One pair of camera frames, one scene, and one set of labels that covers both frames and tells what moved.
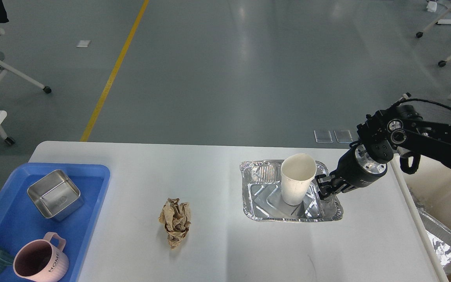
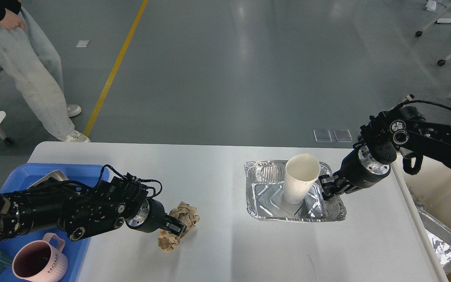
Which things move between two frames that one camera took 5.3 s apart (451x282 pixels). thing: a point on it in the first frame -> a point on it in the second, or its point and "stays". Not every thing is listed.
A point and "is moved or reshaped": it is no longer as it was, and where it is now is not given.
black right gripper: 356,169 stays
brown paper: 175,216 is moved or reshaped
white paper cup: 297,171 stays
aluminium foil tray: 262,199 stays
